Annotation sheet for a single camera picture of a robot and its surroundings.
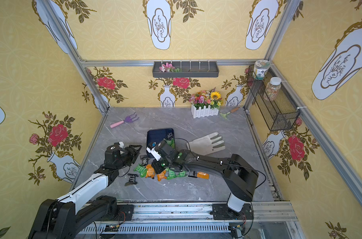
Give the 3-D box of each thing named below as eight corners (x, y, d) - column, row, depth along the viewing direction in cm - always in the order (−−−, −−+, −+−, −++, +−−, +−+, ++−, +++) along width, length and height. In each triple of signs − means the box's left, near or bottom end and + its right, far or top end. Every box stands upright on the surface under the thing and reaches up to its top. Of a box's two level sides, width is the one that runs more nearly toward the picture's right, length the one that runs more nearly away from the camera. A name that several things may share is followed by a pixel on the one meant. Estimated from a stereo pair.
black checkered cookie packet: (125, 185, 85) (124, 184, 83) (128, 174, 89) (127, 173, 87) (136, 185, 85) (135, 184, 83) (138, 174, 89) (137, 173, 87)
